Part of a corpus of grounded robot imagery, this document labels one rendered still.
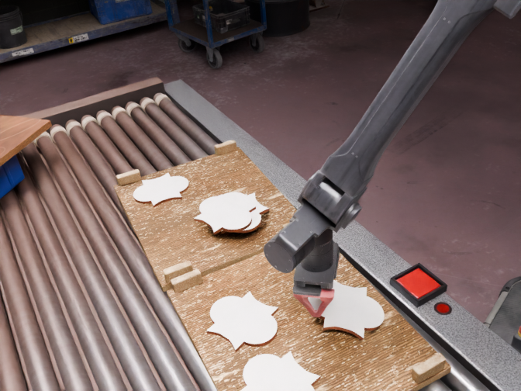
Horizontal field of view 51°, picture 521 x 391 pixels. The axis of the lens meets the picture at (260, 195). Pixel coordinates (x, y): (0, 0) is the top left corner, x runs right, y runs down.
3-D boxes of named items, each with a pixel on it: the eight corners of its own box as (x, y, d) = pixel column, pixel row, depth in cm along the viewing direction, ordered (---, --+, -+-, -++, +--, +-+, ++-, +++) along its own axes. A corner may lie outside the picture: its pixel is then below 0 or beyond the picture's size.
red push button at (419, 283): (418, 272, 110) (419, 267, 109) (440, 290, 105) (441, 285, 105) (395, 285, 108) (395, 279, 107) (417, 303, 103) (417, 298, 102)
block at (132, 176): (139, 177, 142) (137, 167, 140) (142, 180, 140) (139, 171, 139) (117, 184, 140) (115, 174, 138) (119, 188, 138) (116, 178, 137)
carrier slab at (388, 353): (318, 234, 120) (318, 229, 120) (450, 372, 90) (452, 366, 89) (167, 295, 109) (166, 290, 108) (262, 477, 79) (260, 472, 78)
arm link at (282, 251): (366, 202, 82) (321, 167, 84) (322, 245, 75) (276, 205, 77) (336, 245, 91) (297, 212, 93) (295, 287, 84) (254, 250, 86)
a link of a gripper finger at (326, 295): (338, 297, 99) (337, 258, 94) (334, 328, 94) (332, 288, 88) (301, 294, 101) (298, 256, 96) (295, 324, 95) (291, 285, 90)
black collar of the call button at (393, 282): (418, 268, 111) (419, 262, 110) (446, 291, 105) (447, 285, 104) (389, 284, 108) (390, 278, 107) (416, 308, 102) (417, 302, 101)
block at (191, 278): (200, 277, 110) (198, 267, 109) (203, 282, 109) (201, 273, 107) (171, 288, 108) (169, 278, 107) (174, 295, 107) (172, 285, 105)
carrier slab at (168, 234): (239, 150, 151) (238, 146, 150) (314, 233, 121) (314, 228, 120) (114, 190, 140) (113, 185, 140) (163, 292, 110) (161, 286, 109)
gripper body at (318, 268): (339, 250, 98) (338, 217, 93) (332, 292, 90) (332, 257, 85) (302, 247, 99) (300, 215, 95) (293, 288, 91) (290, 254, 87)
